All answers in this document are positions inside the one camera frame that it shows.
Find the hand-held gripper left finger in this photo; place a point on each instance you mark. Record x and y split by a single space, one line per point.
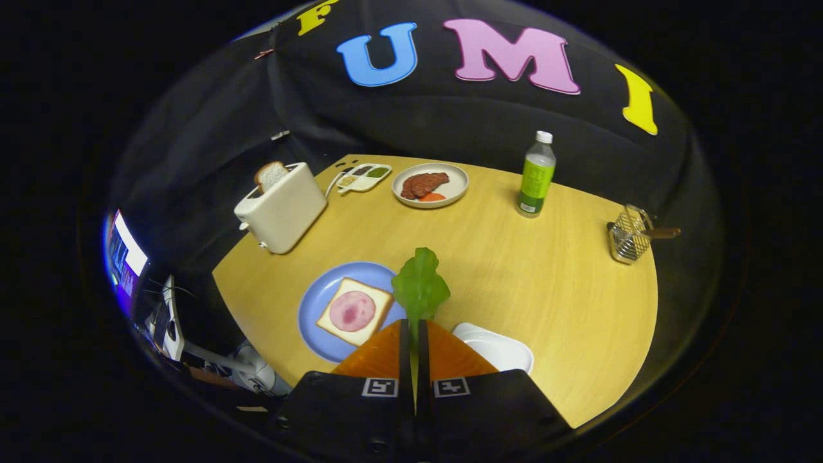
405 360

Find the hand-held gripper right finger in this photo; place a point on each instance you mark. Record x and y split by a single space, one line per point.
422 366

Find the green lettuce leaf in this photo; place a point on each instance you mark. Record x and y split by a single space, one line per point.
419 286

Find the toasted bread slice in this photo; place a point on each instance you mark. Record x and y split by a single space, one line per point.
270 175

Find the pink ham slice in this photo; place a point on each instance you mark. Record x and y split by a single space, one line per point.
352 311

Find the white square plate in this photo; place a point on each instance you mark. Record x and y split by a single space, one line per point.
501 350

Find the white bread slice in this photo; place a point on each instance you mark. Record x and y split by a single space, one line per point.
352 285

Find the blue round plate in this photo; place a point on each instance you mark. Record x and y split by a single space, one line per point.
321 296

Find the orange carrot slice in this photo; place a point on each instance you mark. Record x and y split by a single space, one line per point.
432 197

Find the brown meat piece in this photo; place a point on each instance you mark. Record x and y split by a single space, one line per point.
424 184

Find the white condiment tray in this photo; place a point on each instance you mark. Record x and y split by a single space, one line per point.
360 185

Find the beige round plate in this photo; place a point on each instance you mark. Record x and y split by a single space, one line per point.
453 183

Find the white toaster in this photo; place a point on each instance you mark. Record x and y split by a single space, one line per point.
286 212

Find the green label plastic bottle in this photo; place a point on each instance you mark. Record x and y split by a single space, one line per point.
535 180

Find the white and grey equipment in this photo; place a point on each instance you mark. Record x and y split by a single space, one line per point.
172 328

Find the silver clip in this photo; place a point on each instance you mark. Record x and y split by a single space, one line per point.
280 134

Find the computer monitor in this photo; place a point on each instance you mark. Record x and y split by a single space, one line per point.
125 257

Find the pink clip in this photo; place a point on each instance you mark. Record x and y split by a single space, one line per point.
263 53

